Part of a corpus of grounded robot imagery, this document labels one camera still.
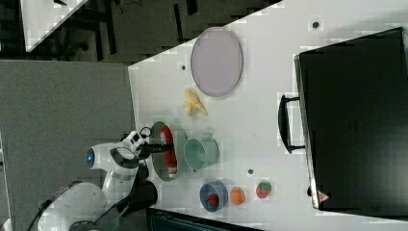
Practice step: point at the black toaster oven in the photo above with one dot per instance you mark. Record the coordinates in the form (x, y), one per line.
(353, 99)

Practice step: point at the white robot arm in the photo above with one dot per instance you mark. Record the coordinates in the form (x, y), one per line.
(125, 185)

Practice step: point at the orange toy fruit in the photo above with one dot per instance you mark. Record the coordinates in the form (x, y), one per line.
(237, 196)

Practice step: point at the blue bowl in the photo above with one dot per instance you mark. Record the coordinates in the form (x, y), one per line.
(217, 188)

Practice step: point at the red strawberry toy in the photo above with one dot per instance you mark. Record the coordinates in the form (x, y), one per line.
(263, 189)

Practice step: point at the lilac round plate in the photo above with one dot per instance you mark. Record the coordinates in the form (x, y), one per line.
(216, 62)

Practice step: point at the red ketchup bottle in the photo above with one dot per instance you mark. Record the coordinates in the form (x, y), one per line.
(170, 156)

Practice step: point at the small red toy fruit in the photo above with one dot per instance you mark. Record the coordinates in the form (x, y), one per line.
(213, 200)

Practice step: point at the green oval strainer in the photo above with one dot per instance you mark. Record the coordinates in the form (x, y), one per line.
(158, 159)

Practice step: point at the yellow banana toy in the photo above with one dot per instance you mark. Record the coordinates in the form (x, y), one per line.
(192, 102)

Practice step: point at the green mug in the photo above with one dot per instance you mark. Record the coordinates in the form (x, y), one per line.
(201, 153)

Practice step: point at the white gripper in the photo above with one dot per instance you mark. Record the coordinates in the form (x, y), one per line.
(137, 144)

